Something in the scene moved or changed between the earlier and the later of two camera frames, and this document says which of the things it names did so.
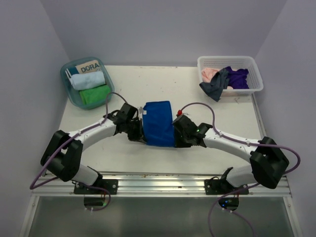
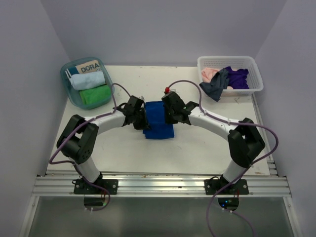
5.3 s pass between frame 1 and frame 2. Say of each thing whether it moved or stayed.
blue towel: moved
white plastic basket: stayed
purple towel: stayed
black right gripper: moved
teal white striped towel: stayed
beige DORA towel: stayed
